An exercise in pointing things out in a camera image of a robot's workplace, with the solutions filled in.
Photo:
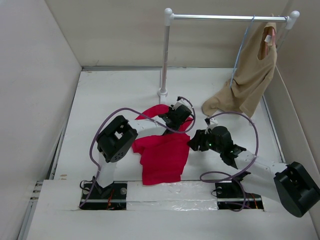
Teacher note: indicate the white metal clothes rack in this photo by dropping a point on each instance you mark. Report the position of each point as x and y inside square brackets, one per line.
[170, 16]

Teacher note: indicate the beige t-shirt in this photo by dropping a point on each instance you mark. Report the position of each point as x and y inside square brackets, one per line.
[252, 77]

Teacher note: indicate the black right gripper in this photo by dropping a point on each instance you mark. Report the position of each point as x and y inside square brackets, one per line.
[198, 139]

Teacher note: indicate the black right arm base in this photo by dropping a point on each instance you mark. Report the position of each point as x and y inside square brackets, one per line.
[229, 196]

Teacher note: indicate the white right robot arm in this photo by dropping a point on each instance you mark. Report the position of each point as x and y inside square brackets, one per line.
[289, 184]

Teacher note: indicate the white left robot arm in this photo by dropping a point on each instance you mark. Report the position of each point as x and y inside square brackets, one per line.
[116, 139]

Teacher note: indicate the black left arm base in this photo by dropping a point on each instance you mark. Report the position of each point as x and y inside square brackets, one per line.
[111, 198]

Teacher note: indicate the light blue wire hanger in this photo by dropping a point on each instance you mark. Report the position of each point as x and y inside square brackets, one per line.
[239, 51]

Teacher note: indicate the pink hanger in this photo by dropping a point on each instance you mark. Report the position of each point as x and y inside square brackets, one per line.
[268, 40]

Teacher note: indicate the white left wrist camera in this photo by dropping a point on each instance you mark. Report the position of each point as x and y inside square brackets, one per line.
[181, 101]

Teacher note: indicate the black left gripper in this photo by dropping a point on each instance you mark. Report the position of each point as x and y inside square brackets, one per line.
[170, 110]

